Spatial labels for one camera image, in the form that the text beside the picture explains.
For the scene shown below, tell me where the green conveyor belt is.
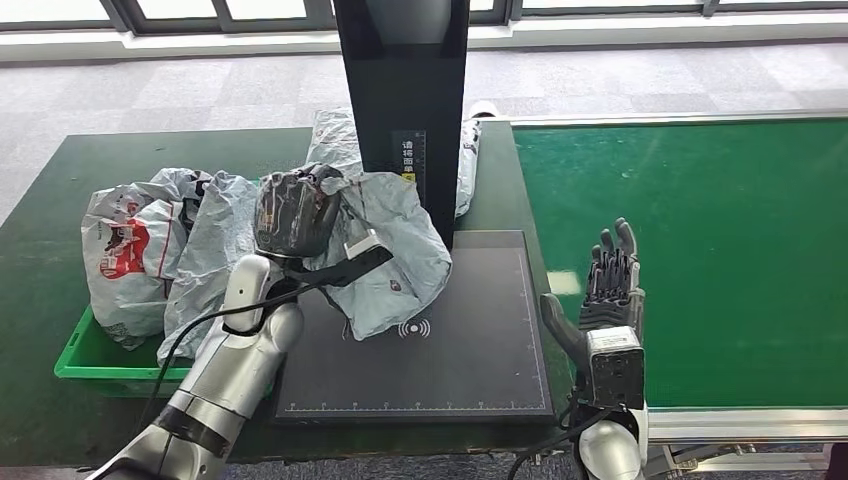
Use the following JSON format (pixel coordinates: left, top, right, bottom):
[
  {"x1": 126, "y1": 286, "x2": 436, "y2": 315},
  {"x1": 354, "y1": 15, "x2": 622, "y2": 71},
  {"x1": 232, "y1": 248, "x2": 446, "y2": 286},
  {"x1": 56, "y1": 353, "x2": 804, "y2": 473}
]
[{"x1": 513, "y1": 117, "x2": 848, "y2": 410}]

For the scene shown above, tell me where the black scanner base plate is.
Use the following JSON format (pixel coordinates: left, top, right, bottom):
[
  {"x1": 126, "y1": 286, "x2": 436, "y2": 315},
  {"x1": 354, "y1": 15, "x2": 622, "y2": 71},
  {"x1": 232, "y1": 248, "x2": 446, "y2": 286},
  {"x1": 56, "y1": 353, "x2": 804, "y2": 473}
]
[{"x1": 272, "y1": 229, "x2": 556, "y2": 425}]

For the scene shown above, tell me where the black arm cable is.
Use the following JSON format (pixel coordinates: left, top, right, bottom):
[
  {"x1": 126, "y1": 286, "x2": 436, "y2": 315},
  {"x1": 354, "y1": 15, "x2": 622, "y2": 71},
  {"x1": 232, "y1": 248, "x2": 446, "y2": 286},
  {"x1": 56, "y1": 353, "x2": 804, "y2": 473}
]
[
  {"x1": 135, "y1": 278, "x2": 333, "y2": 439},
  {"x1": 506, "y1": 397, "x2": 617, "y2": 480}
]

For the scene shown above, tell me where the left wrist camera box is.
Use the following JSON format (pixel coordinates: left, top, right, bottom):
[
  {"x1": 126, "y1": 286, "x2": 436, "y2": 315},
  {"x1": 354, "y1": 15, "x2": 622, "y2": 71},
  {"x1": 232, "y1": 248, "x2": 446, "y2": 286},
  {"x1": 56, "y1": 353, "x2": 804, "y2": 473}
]
[{"x1": 289, "y1": 229, "x2": 395, "y2": 291}]

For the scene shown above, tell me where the white parcel bag red print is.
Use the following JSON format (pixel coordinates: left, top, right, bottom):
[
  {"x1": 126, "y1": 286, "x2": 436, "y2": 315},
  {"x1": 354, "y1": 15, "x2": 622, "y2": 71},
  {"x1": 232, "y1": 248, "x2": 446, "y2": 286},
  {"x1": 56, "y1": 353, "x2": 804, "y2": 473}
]
[{"x1": 80, "y1": 167, "x2": 213, "y2": 351}]

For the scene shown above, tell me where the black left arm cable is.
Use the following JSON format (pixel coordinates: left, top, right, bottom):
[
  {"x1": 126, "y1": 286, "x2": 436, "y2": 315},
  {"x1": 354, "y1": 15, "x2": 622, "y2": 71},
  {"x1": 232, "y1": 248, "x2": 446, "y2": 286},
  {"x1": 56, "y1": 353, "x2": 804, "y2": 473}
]
[{"x1": 135, "y1": 278, "x2": 333, "y2": 439}]

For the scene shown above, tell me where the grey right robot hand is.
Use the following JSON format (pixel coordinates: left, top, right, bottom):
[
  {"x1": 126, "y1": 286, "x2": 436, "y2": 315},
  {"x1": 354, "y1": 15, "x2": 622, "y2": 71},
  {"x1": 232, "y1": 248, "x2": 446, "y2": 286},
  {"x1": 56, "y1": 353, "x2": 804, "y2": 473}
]
[{"x1": 539, "y1": 218, "x2": 646, "y2": 372}]

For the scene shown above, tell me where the aluminium conveyor frame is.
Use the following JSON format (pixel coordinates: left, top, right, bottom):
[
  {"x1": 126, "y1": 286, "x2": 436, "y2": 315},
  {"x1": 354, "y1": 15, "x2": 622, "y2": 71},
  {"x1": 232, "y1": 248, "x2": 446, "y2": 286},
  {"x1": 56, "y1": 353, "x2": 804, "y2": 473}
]
[{"x1": 508, "y1": 109, "x2": 848, "y2": 473}]

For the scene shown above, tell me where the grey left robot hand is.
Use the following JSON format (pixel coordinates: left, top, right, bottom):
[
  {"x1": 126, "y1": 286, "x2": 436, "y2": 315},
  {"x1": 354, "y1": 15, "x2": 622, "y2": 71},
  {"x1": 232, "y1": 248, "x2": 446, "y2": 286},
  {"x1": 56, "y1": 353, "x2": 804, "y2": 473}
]
[{"x1": 253, "y1": 164, "x2": 346, "y2": 260}]

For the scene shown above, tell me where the green plastic crate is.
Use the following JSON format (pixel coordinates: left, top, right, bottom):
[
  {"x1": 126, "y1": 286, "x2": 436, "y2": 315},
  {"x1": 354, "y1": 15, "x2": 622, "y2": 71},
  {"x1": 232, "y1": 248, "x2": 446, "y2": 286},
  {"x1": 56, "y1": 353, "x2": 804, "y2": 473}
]
[{"x1": 52, "y1": 175, "x2": 276, "y2": 400}]

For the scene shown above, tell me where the grey crumpled parcel bag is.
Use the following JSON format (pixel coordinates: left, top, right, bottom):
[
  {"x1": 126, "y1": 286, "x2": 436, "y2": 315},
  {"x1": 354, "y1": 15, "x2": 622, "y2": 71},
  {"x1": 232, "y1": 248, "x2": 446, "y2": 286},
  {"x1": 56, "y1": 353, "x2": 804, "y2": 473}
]
[{"x1": 304, "y1": 107, "x2": 483, "y2": 220}]

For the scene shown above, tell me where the black scanner column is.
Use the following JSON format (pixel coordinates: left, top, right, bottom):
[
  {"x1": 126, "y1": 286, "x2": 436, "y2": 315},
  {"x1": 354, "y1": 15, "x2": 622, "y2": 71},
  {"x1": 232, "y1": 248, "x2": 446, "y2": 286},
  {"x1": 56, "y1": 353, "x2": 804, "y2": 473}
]
[{"x1": 333, "y1": 0, "x2": 472, "y2": 250}]

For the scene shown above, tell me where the grey parcel bag dark-red smudge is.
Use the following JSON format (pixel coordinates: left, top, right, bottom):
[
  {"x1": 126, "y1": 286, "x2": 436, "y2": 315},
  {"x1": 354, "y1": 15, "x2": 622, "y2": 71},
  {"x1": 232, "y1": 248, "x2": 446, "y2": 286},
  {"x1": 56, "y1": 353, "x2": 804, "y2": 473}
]
[{"x1": 304, "y1": 170, "x2": 454, "y2": 342}]

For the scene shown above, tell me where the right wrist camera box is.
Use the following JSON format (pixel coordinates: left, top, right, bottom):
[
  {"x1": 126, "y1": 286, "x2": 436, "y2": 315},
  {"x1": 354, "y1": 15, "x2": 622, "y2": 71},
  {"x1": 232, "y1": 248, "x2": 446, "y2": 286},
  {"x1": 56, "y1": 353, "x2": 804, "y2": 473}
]
[{"x1": 584, "y1": 325, "x2": 646, "y2": 412}]

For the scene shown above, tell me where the plain grey parcel bag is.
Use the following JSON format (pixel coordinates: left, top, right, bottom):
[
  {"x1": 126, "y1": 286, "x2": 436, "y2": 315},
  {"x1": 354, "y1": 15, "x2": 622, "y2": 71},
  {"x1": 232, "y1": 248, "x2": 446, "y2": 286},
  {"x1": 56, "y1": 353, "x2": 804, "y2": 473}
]
[{"x1": 156, "y1": 170, "x2": 263, "y2": 366}]

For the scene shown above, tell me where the dark window frame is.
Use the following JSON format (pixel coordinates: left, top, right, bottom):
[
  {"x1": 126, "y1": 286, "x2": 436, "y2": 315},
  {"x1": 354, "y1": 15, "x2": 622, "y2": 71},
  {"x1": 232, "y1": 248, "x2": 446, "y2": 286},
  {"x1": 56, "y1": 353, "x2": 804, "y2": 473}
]
[{"x1": 0, "y1": 0, "x2": 848, "y2": 34}]

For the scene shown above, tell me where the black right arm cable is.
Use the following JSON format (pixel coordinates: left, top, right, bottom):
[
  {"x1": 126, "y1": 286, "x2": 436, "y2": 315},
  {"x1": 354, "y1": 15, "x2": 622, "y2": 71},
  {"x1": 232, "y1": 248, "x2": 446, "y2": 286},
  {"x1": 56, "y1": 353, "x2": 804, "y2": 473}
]
[{"x1": 506, "y1": 397, "x2": 617, "y2": 480}]

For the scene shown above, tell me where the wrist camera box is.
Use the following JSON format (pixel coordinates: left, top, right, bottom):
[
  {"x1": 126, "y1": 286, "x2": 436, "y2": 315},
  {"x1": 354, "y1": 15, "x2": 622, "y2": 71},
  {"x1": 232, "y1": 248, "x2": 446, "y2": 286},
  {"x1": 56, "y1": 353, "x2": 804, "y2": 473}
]
[
  {"x1": 584, "y1": 325, "x2": 646, "y2": 412},
  {"x1": 289, "y1": 229, "x2": 395, "y2": 291}
]

